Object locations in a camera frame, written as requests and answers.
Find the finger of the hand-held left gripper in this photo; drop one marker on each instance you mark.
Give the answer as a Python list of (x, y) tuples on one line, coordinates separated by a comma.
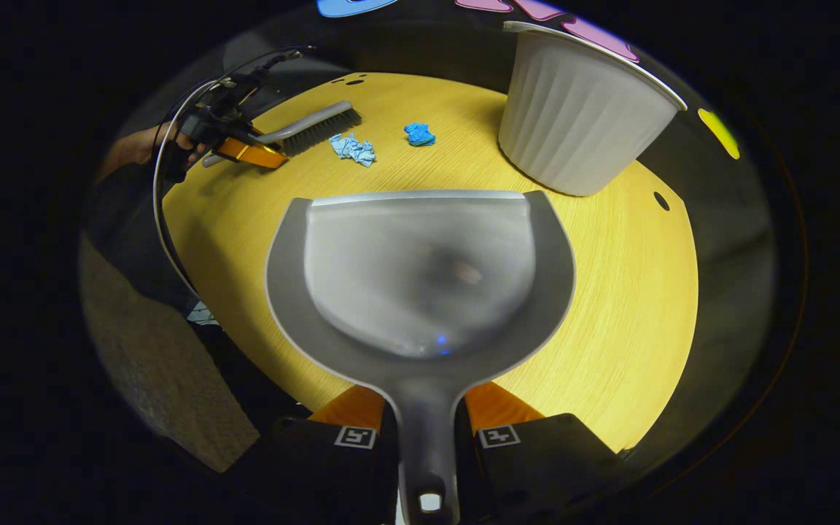
[(252, 154)]

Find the white ribbed garbage bin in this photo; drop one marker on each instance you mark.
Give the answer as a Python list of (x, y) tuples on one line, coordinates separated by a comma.
[(573, 124)]

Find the blue paper ball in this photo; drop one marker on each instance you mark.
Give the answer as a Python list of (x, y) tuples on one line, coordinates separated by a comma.
[(419, 135)]

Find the grey small broom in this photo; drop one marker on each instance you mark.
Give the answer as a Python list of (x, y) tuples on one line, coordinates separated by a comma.
[(318, 130)]

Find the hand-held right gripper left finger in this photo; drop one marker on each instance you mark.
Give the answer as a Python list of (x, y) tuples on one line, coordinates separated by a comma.
[(318, 474)]

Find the grey dustpan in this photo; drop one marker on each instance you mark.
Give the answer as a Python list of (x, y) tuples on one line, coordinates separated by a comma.
[(420, 270)]

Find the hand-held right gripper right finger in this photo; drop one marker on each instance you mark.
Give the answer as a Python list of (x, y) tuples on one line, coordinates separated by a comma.
[(537, 474)]

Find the blue paper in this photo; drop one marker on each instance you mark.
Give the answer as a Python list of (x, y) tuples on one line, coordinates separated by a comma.
[(353, 149)]

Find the person's dark clothing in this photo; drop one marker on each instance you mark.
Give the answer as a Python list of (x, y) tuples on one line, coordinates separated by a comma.
[(135, 233)]

